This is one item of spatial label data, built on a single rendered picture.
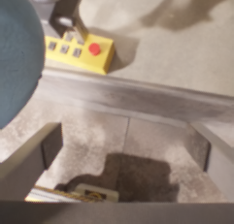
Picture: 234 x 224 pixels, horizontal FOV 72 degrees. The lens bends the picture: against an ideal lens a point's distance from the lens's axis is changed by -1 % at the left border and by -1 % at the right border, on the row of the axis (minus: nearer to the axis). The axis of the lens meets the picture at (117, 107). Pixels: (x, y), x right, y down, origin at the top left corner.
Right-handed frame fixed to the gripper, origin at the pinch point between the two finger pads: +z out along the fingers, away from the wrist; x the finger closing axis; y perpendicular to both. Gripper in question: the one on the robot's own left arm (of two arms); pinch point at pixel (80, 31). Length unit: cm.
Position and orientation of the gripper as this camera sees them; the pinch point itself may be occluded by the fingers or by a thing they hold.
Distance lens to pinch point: 42.6
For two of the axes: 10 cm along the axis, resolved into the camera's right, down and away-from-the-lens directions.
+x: 3.3, -9.4, 0.9
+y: 9.4, 3.1, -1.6
